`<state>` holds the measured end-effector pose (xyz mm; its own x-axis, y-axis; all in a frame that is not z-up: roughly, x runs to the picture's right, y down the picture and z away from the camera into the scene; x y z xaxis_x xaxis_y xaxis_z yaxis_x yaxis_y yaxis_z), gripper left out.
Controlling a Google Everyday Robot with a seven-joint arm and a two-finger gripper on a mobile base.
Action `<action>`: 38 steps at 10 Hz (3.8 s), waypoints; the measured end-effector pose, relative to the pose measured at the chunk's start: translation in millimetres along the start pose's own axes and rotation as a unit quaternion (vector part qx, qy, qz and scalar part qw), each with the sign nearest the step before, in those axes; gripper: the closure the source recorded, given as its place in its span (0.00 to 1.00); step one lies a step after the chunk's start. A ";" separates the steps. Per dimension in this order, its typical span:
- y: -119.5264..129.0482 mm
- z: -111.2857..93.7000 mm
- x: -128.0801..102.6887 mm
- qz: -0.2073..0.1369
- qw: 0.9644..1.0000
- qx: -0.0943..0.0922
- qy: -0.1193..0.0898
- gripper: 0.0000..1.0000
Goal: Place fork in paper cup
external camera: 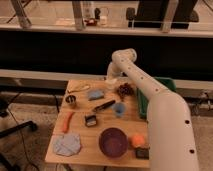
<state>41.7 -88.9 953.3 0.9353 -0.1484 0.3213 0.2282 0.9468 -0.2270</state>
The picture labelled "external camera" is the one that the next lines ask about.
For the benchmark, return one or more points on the blue paper cup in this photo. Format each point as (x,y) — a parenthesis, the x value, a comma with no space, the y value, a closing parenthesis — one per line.
(119,109)

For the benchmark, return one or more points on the small metal cup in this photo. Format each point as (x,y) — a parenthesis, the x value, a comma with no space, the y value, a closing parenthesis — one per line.
(71,100)

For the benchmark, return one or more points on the black office chair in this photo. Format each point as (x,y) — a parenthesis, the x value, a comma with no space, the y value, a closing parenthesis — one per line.
(153,13)

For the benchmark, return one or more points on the brown grape bunch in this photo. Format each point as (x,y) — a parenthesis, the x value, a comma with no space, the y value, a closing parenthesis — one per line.
(124,90)

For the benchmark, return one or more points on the black white small box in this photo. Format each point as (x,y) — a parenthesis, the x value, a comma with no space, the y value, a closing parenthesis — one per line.
(90,120)

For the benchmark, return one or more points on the orange carrot toy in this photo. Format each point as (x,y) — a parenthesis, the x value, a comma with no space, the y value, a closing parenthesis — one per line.
(66,122)

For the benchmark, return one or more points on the black chair base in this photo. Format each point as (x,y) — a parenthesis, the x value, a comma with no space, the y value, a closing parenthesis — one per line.
(33,127)

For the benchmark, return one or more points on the green tray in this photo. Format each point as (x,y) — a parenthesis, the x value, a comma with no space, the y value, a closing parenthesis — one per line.
(142,100)

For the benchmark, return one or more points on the dark small block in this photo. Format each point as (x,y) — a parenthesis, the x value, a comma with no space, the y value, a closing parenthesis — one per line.
(142,153)

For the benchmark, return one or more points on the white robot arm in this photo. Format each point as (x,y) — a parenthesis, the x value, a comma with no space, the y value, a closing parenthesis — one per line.
(170,132)

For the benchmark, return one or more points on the blue folded cloth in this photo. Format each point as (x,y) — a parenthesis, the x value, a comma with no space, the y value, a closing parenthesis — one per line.
(67,144)

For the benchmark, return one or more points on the blue sponge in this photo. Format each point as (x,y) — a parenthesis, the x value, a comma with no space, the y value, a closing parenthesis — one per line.
(95,95)

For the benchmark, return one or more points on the orange ball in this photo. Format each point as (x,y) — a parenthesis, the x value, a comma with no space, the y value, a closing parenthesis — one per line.
(137,140)

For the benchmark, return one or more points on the purple bowl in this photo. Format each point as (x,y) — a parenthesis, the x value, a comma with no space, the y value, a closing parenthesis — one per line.
(113,142)

